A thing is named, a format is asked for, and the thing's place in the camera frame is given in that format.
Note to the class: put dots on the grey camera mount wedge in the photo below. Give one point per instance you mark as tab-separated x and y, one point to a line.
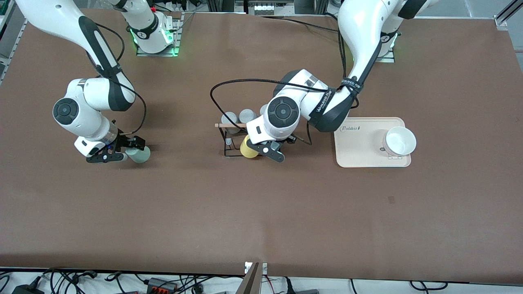
250	283

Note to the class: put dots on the mint green cup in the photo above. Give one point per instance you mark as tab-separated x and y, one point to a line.
141	157

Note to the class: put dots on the white bowl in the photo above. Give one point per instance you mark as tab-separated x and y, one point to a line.
400	141

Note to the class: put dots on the grey box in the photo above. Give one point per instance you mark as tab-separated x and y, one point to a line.
305	291

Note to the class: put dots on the black power adapter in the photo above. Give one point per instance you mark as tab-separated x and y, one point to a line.
26	290

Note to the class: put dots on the grey connector block orange levers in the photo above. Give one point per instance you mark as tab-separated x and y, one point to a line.
161	284

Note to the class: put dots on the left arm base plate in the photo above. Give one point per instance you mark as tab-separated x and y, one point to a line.
390	60

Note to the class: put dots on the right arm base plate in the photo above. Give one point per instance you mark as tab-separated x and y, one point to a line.
157	54

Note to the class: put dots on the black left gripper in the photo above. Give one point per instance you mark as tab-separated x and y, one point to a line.
289	140

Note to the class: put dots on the yellow cup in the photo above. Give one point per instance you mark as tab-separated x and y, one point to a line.
246	150

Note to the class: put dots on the beige rabbit tray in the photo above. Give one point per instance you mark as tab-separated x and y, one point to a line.
359	151

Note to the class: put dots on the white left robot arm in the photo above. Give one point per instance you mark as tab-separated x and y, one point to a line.
359	24

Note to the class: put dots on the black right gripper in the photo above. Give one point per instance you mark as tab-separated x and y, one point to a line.
123	141

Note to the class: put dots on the white power strip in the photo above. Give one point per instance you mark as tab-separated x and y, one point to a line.
263	9

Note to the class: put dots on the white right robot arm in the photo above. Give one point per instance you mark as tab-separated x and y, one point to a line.
49	16

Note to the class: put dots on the grey cup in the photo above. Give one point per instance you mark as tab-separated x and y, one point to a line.
264	110
229	117
247	115

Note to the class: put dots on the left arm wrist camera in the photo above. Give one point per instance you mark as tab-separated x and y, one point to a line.
270	152

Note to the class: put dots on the white mount bracket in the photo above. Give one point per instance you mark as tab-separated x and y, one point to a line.
264	268

